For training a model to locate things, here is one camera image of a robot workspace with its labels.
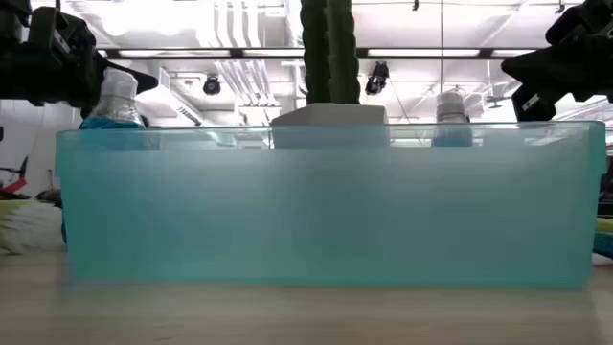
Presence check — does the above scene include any translucent teal plastic bin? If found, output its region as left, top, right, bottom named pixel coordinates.
left=54, top=119, right=608, bottom=290

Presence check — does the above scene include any black red background stand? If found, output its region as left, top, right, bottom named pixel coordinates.
left=0, top=155, right=30, bottom=200

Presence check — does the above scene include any blue liquid soap bottle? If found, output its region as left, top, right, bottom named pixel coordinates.
left=78, top=67, right=148, bottom=150
left=431, top=89, right=475, bottom=149

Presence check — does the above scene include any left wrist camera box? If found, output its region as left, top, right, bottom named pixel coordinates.
left=27, top=6, right=100, bottom=66

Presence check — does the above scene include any black ceiling spotlight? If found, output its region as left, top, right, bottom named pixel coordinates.
left=364, top=60, right=391, bottom=97
left=202, top=74, right=222, bottom=97

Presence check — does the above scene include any black overhead rig frame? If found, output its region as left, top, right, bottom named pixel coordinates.
left=95, top=47, right=542, bottom=60

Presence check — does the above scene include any thin hanging cable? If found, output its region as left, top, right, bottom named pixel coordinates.
left=439, top=0, right=444, bottom=97

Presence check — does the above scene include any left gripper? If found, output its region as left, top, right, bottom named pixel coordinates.
left=0, top=45, right=160, bottom=120

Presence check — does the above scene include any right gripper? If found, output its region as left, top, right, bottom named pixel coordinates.
left=500, top=0, right=613, bottom=123

